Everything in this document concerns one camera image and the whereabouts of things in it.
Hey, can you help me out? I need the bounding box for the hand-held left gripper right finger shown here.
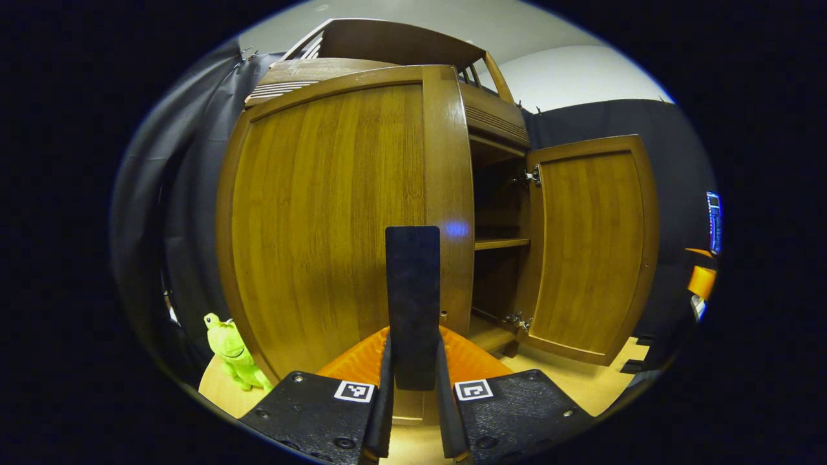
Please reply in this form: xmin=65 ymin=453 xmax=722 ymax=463
xmin=434 ymin=325 xmax=596 ymax=465

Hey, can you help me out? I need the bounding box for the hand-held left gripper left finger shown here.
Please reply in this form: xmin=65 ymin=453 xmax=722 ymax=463
xmin=238 ymin=326 xmax=395 ymax=465

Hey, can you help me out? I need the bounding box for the black door handle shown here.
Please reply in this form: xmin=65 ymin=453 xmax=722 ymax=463
xmin=385 ymin=225 xmax=441 ymax=391

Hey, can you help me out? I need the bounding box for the wooden cabinet door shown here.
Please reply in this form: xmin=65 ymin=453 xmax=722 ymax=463
xmin=215 ymin=65 xmax=476 ymax=426
xmin=514 ymin=134 xmax=660 ymax=367

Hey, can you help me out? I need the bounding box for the blue lit screen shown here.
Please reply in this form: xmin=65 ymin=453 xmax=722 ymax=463
xmin=706 ymin=191 xmax=723 ymax=254

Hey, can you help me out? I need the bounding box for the black backdrop cloth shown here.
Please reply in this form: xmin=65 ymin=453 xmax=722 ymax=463
xmin=110 ymin=48 xmax=719 ymax=388

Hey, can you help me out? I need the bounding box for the green frog plush toy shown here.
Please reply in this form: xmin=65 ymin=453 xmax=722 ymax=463
xmin=204 ymin=313 xmax=273 ymax=393

